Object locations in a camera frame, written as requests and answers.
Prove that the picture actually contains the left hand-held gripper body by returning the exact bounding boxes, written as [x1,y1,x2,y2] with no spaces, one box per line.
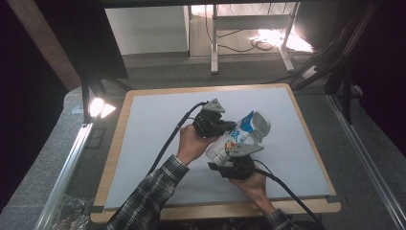
[192,98,227,140]

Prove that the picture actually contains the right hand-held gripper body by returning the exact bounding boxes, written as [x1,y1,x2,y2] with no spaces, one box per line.
[219,143,265,181]

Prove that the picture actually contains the white cup with hinged lid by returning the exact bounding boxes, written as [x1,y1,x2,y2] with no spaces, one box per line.
[246,111,272,144]

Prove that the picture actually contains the person's left hand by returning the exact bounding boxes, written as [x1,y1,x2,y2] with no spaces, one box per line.
[175,124,222,167]

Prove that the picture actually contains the person's right hand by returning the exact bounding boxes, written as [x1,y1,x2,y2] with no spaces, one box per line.
[229,172,278,218]

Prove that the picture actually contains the pale grey table mat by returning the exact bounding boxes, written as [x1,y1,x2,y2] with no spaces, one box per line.
[103,87,331,211]

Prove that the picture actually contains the white cabinet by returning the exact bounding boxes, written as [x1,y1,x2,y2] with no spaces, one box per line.
[104,5,191,57]

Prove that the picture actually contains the bright lamp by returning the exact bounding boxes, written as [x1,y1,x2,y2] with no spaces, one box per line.
[88,97,117,120]

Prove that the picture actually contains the black floor socket box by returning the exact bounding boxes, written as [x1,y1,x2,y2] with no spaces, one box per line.
[85,126,107,150]

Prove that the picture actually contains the black tripod stand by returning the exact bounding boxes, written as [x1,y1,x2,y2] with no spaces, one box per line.
[290,0,381,127]

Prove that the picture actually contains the clear plastic bag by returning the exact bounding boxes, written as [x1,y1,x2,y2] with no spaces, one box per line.
[50,194,93,230]

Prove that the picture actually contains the left hand-held gripper black cable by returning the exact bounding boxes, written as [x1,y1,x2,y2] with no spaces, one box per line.
[147,101,209,176]

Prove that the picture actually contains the hand-held gripper black cable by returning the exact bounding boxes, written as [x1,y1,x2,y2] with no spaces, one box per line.
[253,158,326,230]
[147,101,209,176]

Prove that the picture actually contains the right hand-held gripper black cable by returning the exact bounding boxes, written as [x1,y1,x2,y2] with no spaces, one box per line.
[253,158,326,230]

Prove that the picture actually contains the black floor cables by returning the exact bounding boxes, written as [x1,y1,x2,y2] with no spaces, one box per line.
[204,4,290,54]

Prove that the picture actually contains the white desk frame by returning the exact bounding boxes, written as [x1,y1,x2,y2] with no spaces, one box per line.
[210,2,301,75]

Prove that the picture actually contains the aluminium rail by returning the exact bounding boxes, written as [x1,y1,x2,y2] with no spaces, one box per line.
[327,93,406,230]
[33,122,95,230]

